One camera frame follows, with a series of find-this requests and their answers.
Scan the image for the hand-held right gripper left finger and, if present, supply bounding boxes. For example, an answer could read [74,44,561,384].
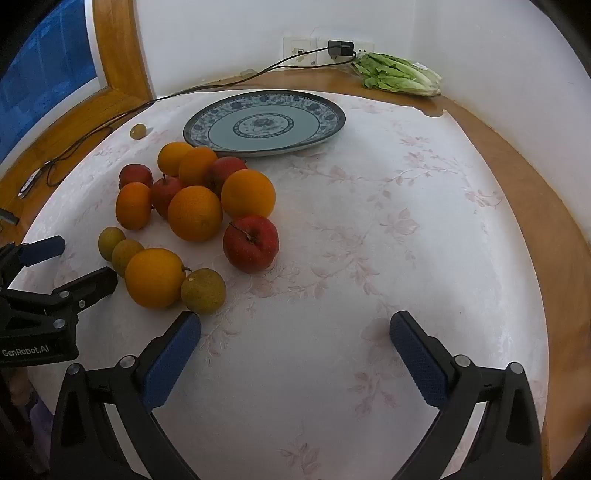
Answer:
[48,310,202,480]

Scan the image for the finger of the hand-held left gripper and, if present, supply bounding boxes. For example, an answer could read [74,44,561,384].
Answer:
[0,235,66,283]
[46,266,119,325]

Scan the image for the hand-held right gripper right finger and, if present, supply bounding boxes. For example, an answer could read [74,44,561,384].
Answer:
[389,310,543,480]

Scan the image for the orange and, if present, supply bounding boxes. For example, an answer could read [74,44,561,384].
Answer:
[115,182,153,231]
[178,147,219,188]
[157,141,195,177]
[167,185,223,243]
[220,169,276,220]
[124,248,187,309]

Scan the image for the red apple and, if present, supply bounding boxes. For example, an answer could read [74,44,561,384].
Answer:
[150,175,185,220]
[205,156,247,195]
[222,215,280,273]
[119,164,153,190]

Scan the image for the blue patterned ceramic plate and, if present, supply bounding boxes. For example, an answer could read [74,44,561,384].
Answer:
[183,89,347,158]

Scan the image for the small white device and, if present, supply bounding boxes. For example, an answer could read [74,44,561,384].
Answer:
[18,170,41,198]

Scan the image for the white floral tablecloth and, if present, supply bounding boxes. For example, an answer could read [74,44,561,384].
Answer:
[18,90,550,480]

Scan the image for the glass window pane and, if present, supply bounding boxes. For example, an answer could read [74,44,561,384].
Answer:
[0,0,100,153]

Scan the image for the romaine lettuce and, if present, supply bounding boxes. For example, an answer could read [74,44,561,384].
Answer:
[351,52,443,97]

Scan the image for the black cable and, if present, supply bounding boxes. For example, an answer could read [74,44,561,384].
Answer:
[18,50,358,199]

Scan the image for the wooden window frame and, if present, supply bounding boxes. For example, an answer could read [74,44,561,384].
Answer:
[0,0,155,204]

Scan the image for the white wall socket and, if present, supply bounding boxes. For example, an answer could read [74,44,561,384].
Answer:
[283,37,319,66]
[318,36,376,65]

